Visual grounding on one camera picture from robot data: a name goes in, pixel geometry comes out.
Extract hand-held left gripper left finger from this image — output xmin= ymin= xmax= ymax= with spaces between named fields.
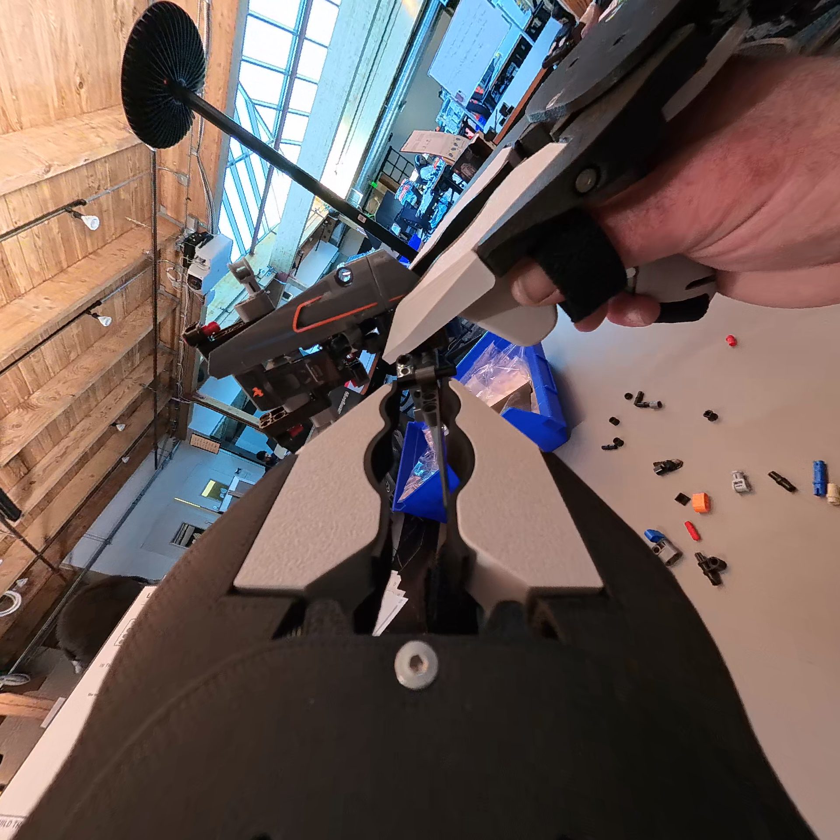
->
xmin=233 ymin=382 xmax=398 ymax=598

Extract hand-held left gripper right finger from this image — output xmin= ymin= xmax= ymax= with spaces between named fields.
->
xmin=445 ymin=379 xmax=606 ymax=606

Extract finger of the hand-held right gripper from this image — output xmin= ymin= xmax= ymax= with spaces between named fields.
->
xmin=382 ymin=140 xmax=573 ymax=366
xmin=408 ymin=146 xmax=526 ymax=273

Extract dark grey lego car assembly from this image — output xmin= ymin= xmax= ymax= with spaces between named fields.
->
xmin=182 ymin=248 xmax=460 ymax=526

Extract blue and grey lego piece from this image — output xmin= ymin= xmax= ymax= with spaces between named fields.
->
xmin=644 ymin=529 xmax=683 ymax=567

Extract scattered black lego pieces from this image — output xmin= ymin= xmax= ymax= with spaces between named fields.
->
xmin=600 ymin=390 xmax=798 ymax=587

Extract person's right hand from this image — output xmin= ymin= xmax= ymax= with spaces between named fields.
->
xmin=511 ymin=49 xmax=840 ymax=330

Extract clear plastic parts bag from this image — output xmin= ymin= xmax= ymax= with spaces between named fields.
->
xmin=469 ymin=341 xmax=534 ymax=411
xmin=399 ymin=441 xmax=448 ymax=501

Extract blue plastic parts bin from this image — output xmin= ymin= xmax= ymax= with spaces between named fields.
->
xmin=392 ymin=420 xmax=462 ymax=524
xmin=455 ymin=330 xmax=569 ymax=454

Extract whiteboard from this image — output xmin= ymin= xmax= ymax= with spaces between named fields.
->
xmin=428 ymin=0 xmax=514 ymax=101

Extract black pole with round disc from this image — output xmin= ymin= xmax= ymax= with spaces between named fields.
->
xmin=120 ymin=0 xmax=421 ymax=262

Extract white wall-mounted camera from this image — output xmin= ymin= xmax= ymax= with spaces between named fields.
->
xmin=177 ymin=230 xmax=235 ymax=293

